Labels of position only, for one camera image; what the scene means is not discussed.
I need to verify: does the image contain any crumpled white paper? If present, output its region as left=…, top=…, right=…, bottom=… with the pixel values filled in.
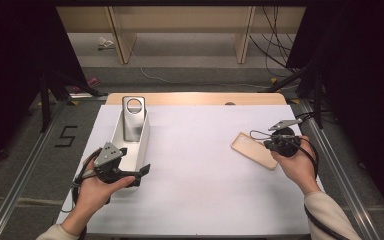
left=97, top=36, right=116, bottom=52

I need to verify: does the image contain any beige wooden shelf unit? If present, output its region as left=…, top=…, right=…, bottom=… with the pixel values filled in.
left=55, top=5, right=307, bottom=65

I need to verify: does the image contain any black metal stand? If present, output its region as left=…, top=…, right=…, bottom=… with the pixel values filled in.
left=38, top=71, right=109, bottom=134
left=266, top=64, right=324, bottom=129

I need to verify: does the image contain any white plastic bin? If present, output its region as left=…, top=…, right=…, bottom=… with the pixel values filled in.
left=109, top=105, right=151, bottom=191

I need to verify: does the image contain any beige phone case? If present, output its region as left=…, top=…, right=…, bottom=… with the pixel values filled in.
left=230, top=131, right=279, bottom=172

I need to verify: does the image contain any white table sheet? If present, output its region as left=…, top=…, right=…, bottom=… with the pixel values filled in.
left=55, top=104, right=326, bottom=236

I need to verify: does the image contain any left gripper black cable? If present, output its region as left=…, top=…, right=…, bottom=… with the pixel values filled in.
left=69, top=148, right=103, bottom=240

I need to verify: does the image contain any person's left hand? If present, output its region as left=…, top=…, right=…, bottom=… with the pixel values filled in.
left=74, top=162, right=137, bottom=218

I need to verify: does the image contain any aluminium floor rail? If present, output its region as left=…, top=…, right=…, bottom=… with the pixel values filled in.
left=0, top=99, right=68, bottom=240
left=294, top=98, right=381, bottom=240

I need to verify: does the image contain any black curtain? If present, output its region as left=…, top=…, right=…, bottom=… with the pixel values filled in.
left=0, top=0, right=88, bottom=174
left=286, top=0, right=384, bottom=228

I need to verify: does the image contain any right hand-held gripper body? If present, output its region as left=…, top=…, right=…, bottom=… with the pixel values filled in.
left=268, top=118, right=304, bottom=158

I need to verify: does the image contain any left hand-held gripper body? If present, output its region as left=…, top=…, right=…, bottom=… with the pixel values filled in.
left=93, top=142, right=142, bottom=188

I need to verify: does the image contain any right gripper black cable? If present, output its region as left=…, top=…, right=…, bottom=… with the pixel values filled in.
left=249, top=129, right=348, bottom=240

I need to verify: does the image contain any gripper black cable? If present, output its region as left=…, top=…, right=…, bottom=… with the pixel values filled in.
left=249, top=129, right=348, bottom=240
left=69, top=148, right=103, bottom=240

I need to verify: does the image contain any pink small object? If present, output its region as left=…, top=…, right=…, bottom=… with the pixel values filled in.
left=71, top=76, right=102, bottom=94

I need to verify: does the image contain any wooden table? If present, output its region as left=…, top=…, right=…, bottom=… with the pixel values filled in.
left=104, top=92, right=288, bottom=107

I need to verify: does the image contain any person's right hand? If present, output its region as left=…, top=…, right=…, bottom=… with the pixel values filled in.
left=270, top=134, right=322, bottom=197

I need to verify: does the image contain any bundle of black cables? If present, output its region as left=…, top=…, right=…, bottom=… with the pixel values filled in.
left=249, top=5, right=309, bottom=76

